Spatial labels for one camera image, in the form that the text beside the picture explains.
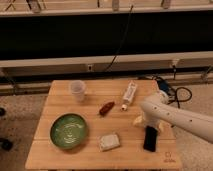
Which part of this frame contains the clear plastic cup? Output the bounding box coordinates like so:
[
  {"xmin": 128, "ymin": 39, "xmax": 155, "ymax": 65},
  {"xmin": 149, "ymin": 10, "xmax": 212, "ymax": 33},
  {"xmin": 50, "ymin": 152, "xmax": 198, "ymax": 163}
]
[{"xmin": 70, "ymin": 80, "xmax": 86, "ymax": 102}]

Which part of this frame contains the red chili pepper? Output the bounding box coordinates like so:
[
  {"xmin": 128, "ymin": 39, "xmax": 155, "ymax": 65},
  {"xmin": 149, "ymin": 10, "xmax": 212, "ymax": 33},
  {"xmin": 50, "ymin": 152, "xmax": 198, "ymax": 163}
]
[{"xmin": 99, "ymin": 102, "xmax": 115, "ymax": 116}]

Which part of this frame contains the black chair caster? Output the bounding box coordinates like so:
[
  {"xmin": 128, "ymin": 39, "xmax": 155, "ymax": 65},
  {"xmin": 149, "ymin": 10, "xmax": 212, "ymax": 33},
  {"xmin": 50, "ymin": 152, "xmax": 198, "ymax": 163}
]
[{"xmin": 0, "ymin": 138, "xmax": 13, "ymax": 151}]

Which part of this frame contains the white wall socket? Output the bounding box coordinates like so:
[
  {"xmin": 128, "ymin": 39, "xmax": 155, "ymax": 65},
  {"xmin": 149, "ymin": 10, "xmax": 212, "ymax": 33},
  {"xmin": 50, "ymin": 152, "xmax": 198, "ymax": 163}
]
[{"xmin": 88, "ymin": 65, "xmax": 93, "ymax": 72}]

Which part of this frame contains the white tube with cap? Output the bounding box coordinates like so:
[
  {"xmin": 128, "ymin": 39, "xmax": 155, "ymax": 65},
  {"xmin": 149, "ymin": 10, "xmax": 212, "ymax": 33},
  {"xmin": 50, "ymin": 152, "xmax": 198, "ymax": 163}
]
[{"xmin": 121, "ymin": 81, "xmax": 138, "ymax": 111}]

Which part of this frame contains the green ceramic bowl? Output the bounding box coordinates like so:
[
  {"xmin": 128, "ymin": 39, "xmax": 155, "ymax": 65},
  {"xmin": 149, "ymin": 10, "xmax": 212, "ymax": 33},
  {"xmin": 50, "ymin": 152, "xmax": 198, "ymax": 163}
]
[{"xmin": 50, "ymin": 113, "xmax": 88, "ymax": 150}]

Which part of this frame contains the white sponge block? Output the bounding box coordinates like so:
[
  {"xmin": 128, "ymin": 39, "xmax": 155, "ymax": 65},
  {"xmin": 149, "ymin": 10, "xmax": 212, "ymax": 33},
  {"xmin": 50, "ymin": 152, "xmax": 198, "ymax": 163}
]
[{"xmin": 99, "ymin": 133, "xmax": 120, "ymax": 151}]

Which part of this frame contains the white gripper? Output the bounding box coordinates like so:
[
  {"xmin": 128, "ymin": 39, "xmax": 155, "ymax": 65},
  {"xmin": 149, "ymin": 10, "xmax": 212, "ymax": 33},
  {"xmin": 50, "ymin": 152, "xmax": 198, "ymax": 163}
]
[{"xmin": 133, "ymin": 115, "xmax": 164, "ymax": 134}]

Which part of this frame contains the black hanging cable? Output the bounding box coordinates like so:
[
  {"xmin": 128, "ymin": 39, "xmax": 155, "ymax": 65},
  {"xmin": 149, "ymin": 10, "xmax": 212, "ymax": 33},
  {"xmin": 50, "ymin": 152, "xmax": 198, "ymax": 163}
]
[{"xmin": 102, "ymin": 4, "xmax": 135, "ymax": 73}]

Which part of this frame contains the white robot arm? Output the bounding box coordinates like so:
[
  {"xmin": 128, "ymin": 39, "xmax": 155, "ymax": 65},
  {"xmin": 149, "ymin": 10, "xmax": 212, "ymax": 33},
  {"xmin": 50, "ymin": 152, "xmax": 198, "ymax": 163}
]
[{"xmin": 133, "ymin": 90, "xmax": 213, "ymax": 144}]

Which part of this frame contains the black eraser block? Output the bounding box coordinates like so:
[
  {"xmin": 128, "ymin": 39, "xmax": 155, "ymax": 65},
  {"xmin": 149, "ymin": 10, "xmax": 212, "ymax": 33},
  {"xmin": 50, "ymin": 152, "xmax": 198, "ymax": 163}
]
[{"xmin": 143, "ymin": 126, "xmax": 157, "ymax": 152}]

